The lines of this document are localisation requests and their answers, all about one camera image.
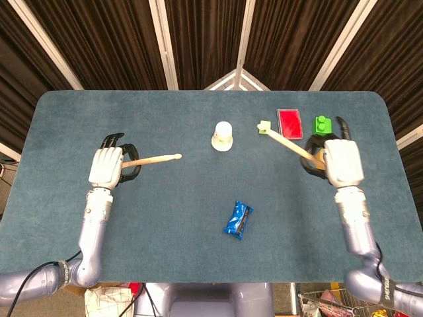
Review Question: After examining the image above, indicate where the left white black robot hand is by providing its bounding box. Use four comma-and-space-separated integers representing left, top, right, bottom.
88, 132, 141, 190

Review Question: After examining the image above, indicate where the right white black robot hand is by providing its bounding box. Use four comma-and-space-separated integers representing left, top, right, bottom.
299, 116, 365, 190

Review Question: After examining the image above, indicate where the wooden drumstick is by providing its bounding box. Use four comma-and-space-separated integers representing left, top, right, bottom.
257, 122, 327, 166
121, 153, 183, 168

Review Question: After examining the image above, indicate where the green studded building block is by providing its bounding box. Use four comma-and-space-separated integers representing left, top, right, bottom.
311, 115, 333, 137

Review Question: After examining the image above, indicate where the red flat rectangular box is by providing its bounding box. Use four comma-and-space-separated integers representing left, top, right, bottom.
276, 108, 304, 141

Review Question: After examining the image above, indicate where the blue felt table mat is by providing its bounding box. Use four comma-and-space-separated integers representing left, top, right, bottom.
0, 89, 423, 283

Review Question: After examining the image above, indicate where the white paper cup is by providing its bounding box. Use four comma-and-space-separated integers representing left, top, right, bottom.
211, 121, 234, 153

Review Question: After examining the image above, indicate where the blue snack packet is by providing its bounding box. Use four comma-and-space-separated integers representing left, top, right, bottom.
221, 199, 254, 241

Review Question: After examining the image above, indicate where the cardboard box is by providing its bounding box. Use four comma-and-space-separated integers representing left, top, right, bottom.
64, 282, 128, 298

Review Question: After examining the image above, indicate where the white checkered bag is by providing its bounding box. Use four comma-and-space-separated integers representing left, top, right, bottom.
84, 286, 135, 317

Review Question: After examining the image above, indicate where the pink packet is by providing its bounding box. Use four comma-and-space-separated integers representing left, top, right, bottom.
319, 289, 344, 310

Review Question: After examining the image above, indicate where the lavender robot torso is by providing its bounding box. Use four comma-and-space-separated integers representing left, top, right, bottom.
134, 282, 275, 317

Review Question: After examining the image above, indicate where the white partition frame bar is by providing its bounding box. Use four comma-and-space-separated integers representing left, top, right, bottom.
8, 0, 83, 90
148, 0, 179, 90
309, 0, 373, 92
204, 0, 270, 91
396, 124, 423, 151
0, 142, 21, 162

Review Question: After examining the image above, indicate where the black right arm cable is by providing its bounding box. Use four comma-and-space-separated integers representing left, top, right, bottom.
375, 242, 423, 298

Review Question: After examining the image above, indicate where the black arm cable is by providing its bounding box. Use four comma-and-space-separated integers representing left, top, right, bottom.
6, 250, 82, 317
375, 242, 423, 298

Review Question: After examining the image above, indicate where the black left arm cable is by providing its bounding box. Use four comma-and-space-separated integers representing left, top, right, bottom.
6, 250, 82, 317

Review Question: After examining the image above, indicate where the metal wire basket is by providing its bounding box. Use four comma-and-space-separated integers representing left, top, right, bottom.
297, 289, 397, 317

